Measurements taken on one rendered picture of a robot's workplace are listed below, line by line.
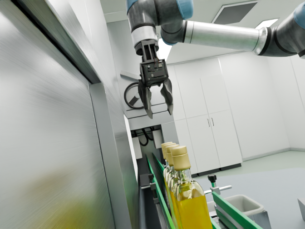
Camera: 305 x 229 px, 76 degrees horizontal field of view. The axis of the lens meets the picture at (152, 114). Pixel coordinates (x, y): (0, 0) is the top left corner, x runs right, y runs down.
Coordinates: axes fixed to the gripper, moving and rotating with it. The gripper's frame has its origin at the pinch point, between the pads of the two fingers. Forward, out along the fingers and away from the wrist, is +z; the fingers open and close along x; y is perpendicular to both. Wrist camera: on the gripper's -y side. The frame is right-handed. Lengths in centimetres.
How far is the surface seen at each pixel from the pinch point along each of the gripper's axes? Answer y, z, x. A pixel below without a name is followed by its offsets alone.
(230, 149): -371, 83, 183
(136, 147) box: -107, 16, -12
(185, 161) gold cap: 19.1, 11.9, 0.6
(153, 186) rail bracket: -33.8, 29.6, -5.9
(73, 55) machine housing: 30.5, -8.4, -14.2
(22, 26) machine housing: 42.2, -6.2, -14.9
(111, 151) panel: 19.9, 6.7, -13.1
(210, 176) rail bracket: -10.3, 24.6, 13.9
